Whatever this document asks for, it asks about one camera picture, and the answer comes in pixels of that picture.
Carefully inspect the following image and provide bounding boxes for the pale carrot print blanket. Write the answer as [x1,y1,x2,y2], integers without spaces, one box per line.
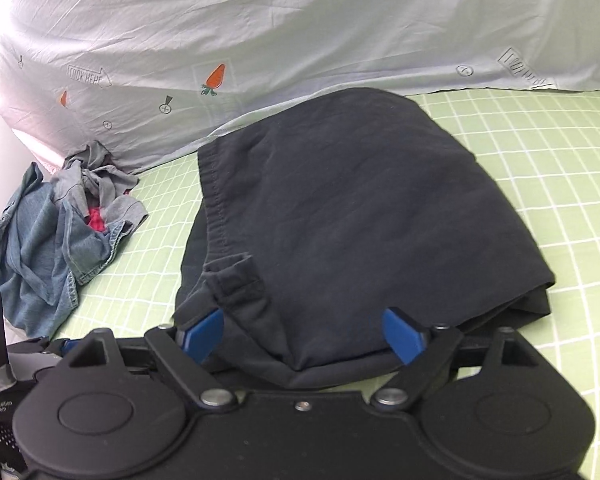
[0,0,600,177]

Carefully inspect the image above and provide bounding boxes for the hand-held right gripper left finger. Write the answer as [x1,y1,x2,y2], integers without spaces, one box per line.
[60,307,238,409]

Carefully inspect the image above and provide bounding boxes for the grey garment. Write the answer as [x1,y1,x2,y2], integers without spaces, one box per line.
[47,141,150,237]

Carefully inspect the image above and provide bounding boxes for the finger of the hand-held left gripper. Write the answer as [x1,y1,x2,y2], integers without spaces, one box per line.
[7,336,83,377]

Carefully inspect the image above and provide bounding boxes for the green checked bed sheet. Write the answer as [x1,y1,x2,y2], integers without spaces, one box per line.
[50,87,600,480]

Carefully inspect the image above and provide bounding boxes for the blue denim garment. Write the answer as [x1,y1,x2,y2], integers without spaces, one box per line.
[0,162,131,339]

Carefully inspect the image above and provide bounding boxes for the red cloth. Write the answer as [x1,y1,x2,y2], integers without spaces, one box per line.
[86,204,112,235]

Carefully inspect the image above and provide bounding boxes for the black pants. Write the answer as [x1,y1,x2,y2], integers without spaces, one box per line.
[172,87,556,391]

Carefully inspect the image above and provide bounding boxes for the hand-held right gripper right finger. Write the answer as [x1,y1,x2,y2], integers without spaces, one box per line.
[371,307,547,409]

